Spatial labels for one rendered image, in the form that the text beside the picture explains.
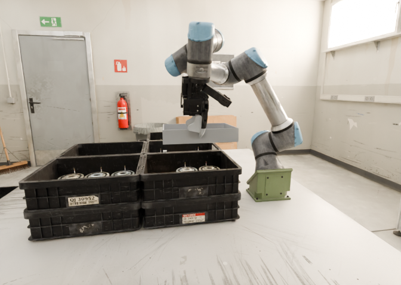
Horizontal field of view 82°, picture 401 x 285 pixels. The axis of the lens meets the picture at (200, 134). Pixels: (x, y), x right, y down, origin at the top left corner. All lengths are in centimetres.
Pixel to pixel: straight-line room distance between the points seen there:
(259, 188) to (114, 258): 69
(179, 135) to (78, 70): 354
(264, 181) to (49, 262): 89
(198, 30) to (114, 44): 354
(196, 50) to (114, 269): 69
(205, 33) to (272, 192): 82
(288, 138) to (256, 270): 64
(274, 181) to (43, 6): 413
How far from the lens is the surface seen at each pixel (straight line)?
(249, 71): 112
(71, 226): 102
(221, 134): 83
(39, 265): 97
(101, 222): 99
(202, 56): 69
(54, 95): 437
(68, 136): 438
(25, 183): 99
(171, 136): 80
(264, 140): 125
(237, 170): 94
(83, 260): 92
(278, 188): 122
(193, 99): 72
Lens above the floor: 123
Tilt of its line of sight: 11 degrees down
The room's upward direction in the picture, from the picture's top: straight up
